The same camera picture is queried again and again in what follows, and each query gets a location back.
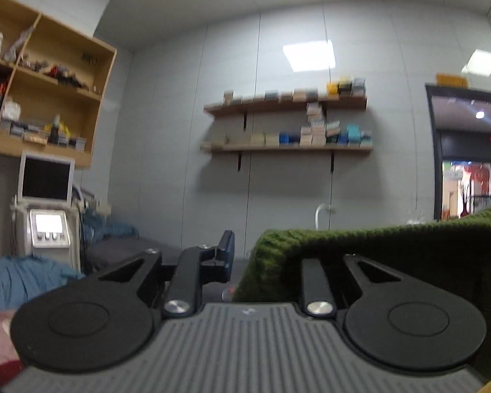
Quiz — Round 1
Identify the green knitted sweater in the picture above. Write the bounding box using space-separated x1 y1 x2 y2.
233 206 491 378

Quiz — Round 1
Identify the dark grey treatment bed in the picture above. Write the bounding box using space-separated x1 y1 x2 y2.
81 234 190 275

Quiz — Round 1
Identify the blue crumpled cloth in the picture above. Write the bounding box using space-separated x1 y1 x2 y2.
0 209 139 311

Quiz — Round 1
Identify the dark red garment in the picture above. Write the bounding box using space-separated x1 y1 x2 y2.
0 360 25 388

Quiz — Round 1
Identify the white medical monitor machine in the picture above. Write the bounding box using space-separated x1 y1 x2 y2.
11 152 81 271

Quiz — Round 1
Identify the black framed doorway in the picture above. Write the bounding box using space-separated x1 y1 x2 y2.
425 84 491 220

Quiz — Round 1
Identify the upper wooden wall shelf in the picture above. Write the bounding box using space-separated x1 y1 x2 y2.
204 77 367 118

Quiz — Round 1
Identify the wooden wall cabinet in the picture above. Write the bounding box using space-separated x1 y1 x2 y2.
0 0 117 169

